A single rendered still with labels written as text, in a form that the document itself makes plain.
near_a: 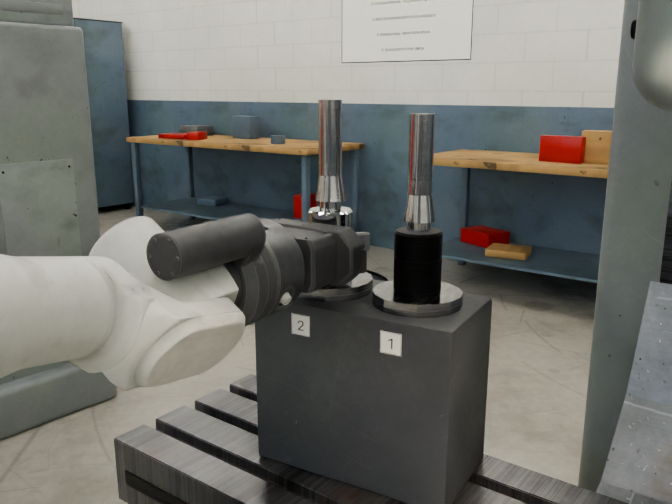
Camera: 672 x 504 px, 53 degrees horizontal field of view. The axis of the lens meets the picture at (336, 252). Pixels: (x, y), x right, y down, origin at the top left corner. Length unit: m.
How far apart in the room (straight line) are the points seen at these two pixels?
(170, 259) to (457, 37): 4.92
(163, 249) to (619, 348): 0.67
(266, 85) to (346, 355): 5.84
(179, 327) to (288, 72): 5.85
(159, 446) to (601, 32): 4.44
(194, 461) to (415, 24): 4.94
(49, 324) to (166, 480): 0.42
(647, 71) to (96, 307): 0.36
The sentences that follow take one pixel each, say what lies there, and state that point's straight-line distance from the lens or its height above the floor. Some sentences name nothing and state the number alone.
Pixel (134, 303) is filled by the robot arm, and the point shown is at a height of 1.19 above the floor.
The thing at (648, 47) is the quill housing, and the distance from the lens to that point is 0.45.
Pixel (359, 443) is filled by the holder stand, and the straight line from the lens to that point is 0.70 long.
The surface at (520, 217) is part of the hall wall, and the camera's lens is 5.15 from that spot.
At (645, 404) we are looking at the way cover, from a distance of 0.91.
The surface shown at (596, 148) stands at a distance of 4.41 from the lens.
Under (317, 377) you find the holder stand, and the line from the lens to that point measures 0.69.
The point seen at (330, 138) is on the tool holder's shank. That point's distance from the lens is 0.68.
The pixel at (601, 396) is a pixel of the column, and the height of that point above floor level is 0.91.
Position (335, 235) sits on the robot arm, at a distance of 0.64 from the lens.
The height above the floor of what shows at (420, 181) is 1.24.
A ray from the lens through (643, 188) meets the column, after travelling 0.92.
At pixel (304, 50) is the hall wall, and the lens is 6.15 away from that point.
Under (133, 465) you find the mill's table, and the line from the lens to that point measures 0.84.
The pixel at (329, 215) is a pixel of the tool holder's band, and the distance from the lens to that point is 0.68.
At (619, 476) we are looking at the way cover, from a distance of 0.89.
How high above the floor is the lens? 1.32
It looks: 14 degrees down
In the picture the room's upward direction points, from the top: straight up
